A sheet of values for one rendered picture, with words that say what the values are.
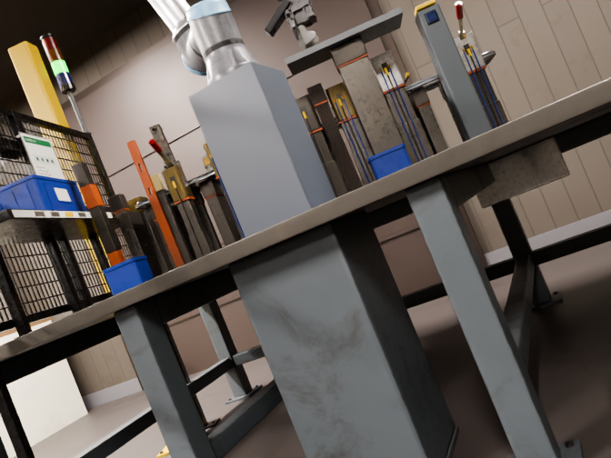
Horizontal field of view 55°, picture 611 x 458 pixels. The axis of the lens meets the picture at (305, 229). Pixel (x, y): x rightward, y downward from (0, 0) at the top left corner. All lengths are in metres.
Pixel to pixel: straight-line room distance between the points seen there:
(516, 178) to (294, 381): 1.29
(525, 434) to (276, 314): 0.61
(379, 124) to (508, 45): 2.40
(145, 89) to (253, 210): 3.58
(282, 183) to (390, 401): 0.58
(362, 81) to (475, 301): 0.82
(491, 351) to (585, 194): 2.84
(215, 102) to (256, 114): 0.12
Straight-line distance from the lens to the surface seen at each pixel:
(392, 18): 1.84
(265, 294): 1.45
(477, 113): 1.82
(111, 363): 5.67
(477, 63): 2.01
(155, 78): 4.95
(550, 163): 2.39
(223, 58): 1.58
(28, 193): 2.02
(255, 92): 1.48
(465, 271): 1.25
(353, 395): 1.45
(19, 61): 3.11
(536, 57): 4.08
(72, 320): 1.71
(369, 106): 1.79
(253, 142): 1.48
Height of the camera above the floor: 0.63
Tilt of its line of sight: 2 degrees up
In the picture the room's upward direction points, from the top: 22 degrees counter-clockwise
